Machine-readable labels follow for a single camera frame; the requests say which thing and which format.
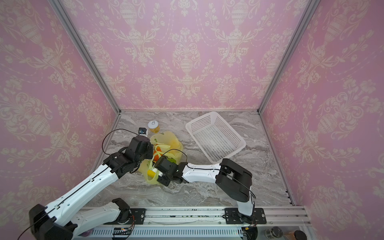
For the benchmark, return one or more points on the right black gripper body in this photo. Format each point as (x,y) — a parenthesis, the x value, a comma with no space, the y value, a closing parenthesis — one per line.
(162,167)

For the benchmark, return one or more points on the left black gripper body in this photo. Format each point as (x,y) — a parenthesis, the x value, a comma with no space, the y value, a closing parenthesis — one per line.
(149,154)

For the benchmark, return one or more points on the yellow plastic bag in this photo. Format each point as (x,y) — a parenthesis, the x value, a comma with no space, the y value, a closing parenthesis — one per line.
(171,147)

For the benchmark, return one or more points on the white plastic basket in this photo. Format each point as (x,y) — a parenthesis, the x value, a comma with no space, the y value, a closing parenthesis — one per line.
(216,138)

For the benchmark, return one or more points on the green toy fruit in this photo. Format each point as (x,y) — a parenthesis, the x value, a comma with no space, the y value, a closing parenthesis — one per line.
(172,160)

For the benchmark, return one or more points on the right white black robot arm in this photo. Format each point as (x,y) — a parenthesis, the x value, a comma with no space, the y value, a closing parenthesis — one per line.
(229,176)

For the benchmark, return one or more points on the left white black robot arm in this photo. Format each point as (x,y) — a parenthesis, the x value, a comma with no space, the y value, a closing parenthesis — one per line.
(61,219)

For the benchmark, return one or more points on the orange toy fruit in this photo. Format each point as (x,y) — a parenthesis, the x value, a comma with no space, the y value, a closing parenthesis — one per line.
(157,153)

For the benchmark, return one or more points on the yellow green toy mango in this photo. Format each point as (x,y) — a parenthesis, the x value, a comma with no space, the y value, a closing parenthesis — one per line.
(151,174)

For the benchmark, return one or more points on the small jar white lid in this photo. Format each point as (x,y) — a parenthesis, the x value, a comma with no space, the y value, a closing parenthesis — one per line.
(154,126)

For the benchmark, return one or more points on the round metal tin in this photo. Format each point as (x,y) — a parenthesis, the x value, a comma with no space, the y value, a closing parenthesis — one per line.
(273,233)

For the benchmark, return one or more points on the black round knob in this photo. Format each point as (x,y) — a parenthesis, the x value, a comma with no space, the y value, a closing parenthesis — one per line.
(300,235)

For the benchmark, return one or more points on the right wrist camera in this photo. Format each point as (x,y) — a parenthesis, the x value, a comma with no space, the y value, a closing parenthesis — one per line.
(156,171)

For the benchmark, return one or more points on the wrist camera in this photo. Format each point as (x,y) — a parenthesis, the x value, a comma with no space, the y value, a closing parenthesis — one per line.
(143,132)
(156,171)

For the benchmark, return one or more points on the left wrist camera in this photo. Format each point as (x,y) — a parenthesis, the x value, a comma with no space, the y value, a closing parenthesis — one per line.
(143,132)

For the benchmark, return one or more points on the aluminium rail base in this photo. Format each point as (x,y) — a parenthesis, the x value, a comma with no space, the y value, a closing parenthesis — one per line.
(202,223)

